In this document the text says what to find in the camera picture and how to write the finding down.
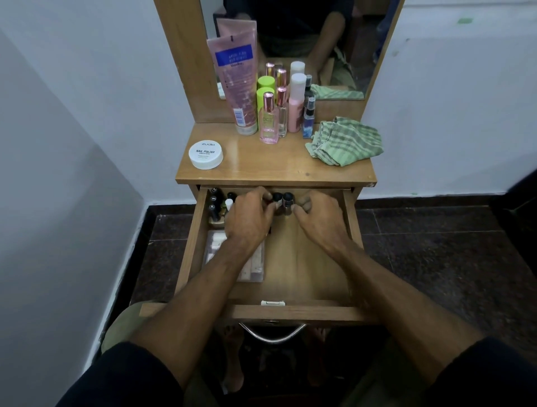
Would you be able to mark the green square polish bottle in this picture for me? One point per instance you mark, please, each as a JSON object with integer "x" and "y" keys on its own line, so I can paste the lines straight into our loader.
{"x": 217, "y": 193}

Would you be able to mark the gold polish bottle patterned cap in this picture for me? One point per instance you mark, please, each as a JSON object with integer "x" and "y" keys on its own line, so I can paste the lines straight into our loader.
{"x": 288, "y": 203}

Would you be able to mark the person's right forearm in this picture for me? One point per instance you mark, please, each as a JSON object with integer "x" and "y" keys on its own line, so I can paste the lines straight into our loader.
{"x": 407, "y": 310}

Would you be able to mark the lime green bottle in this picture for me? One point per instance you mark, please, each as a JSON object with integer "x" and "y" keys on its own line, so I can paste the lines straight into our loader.
{"x": 262, "y": 94}

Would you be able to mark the wooden drawer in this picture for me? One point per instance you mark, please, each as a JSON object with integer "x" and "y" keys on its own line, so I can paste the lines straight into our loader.
{"x": 302, "y": 272}

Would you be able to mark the person's black sleeve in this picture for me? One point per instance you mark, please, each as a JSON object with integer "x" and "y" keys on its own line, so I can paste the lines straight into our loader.
{"x": 121, "y": 377}
{"x": 482, "y": 377}

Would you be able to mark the blue polish bottle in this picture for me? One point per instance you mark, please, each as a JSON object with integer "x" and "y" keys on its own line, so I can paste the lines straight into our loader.
{"x": 308, "y": 121}

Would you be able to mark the white-capped dark polish bottle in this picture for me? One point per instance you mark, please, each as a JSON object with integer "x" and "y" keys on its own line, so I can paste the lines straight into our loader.
{"x": 229, "y": 204}

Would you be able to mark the person's black right sleeve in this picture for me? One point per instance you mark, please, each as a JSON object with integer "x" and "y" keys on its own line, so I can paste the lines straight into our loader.
{"x": 482, "y": 377}

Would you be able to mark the person's left forearm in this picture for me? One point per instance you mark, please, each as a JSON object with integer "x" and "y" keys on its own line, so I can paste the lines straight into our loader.
{"x": 193, "y": 310}

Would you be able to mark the pink spray bottle white cap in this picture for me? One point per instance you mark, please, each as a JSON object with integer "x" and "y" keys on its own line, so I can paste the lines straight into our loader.
{"x": 296, "y": 105}

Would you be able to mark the pink cosmetic lotion tube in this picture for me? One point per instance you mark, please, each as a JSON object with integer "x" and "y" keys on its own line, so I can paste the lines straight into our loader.
{"x": 235, "y": 84}

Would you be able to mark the slim clear perfume bottle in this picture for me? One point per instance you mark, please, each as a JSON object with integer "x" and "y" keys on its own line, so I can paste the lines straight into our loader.
{"x": 282, "y": 113}

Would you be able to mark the silver polish bottle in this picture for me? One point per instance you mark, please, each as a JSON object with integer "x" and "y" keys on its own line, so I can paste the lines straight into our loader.
{"x": 277, "y": 201}

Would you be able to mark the yellow square polish bottle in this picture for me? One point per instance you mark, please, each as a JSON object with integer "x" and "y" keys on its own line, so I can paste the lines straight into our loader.
{"x": 214, "y": 200}

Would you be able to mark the wooden dressing table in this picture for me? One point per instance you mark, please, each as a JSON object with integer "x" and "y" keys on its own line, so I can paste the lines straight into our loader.
{"x": 272, "y": 163}

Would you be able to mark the beige polish bottle black cap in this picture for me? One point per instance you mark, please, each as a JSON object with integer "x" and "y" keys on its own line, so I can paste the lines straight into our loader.
{"x": 216, "y": 218}

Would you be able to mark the clear plastic compartment box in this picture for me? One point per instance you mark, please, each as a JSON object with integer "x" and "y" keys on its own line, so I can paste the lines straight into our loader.
{"x": 254, "y": 268}

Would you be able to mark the person's right hand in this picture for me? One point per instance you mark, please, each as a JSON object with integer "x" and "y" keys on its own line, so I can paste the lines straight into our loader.
{"x": 323, "y": 222}

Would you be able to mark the person's left hand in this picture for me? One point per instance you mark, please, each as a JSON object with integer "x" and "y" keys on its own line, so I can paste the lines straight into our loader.
{"x": 249, "y": 222}

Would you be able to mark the dressing table mirror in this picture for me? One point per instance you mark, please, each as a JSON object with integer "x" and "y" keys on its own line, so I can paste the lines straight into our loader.
{"x": 356, "y": 46}

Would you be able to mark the pink perfume bottle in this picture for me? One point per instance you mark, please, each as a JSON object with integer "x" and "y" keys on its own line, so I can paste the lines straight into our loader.
{"x": 268, "y": 121}

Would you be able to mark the white nail polish remover jar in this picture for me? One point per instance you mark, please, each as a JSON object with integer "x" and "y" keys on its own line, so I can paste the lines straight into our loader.
{"x": 205, "y": 154}

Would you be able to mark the person's olive green trousers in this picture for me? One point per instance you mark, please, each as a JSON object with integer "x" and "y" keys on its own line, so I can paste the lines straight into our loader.
{"x": 121, "y": 327}

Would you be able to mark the person's black left sleeve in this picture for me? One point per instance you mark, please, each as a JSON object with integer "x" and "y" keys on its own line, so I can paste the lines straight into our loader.
{"x": 121, "y": 377}

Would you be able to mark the person's left foot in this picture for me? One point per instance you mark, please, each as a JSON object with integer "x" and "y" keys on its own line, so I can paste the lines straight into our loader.
{"x": 233, "y": 360}

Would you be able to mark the green striped cloth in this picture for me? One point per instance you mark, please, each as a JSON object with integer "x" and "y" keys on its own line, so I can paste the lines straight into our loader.
{"x": 344, "y": 142}

